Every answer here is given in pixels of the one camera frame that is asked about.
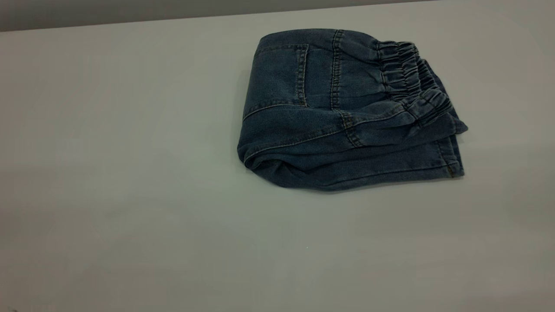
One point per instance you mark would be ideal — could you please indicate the blue denim shorts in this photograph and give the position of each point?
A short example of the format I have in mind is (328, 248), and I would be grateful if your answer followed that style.
(347, 121)

